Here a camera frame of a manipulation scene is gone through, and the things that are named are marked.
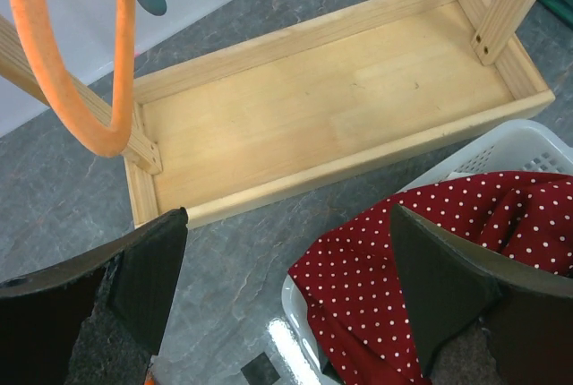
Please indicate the small black square tile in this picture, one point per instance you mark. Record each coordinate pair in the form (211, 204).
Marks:
(260, 371)

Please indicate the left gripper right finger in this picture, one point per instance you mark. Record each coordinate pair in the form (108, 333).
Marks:
(450, 284)

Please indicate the orange cloth on floor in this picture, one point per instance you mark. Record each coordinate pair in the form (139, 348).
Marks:
(149, 379)

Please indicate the wooden clothes rack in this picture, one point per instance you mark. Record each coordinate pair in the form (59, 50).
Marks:
(290, 111)

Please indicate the orange plastic hanger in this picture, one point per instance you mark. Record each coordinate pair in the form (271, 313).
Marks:
(85, 36)

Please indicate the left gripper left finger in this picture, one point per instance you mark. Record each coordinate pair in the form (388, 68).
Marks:
(97, 318)

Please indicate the red polka dot garment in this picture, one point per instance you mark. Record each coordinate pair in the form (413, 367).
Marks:
(348, 277)

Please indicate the white plastic basket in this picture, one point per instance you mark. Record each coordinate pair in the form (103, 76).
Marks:
(515, 145)

